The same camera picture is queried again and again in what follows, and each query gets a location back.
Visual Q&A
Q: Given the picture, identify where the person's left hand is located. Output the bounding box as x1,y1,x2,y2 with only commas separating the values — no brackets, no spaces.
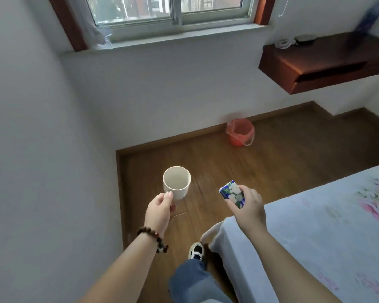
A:
144,191,177,239

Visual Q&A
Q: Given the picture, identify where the person's right hand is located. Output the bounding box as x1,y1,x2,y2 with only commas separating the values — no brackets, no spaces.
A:
225,185,268,233

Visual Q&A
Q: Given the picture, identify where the blue floral tissue packet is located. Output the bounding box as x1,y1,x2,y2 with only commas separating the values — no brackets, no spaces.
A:
219,180,246,208

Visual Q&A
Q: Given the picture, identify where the white ceramic cup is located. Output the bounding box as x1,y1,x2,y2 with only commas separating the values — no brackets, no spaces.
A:
163,166,192,201

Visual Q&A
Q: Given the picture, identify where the person's left forearm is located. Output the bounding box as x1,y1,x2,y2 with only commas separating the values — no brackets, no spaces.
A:
78,230,165,303

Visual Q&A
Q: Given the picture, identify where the person's right forearm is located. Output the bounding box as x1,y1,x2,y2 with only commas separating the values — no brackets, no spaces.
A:
244,225,344,303

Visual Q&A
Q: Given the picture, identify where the black and white sneaker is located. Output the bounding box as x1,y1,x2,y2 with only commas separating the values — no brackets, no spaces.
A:
188,242,205,262

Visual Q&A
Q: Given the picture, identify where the orange waste bin with bag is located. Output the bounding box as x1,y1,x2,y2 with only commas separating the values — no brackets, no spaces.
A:
226,118,255,147

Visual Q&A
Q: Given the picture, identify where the bed with floral sheet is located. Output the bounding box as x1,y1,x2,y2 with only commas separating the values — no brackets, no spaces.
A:
201,161,379,303

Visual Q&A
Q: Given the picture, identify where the blue jeans leg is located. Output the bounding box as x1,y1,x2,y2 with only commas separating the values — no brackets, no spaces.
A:
169,259,233,303

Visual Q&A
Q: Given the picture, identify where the clear plastic bag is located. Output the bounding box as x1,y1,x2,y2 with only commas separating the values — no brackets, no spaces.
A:
79,6,113,50

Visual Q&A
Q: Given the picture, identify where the blue patterned wrapped object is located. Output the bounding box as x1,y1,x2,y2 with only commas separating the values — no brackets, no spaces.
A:
349,0,379,49

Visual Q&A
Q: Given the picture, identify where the brown beaded bracelet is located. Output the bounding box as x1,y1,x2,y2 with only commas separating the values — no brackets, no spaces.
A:
137,227,169,253

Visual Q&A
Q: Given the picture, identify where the brown wooden wall shelf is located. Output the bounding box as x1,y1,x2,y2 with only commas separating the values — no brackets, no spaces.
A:
258,31,379,95

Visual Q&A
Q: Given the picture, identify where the white coiled cable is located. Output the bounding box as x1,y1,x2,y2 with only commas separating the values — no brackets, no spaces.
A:
274,38,297,49

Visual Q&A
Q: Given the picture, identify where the window with white frame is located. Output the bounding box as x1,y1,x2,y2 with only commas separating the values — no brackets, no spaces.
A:
47,0,276,53

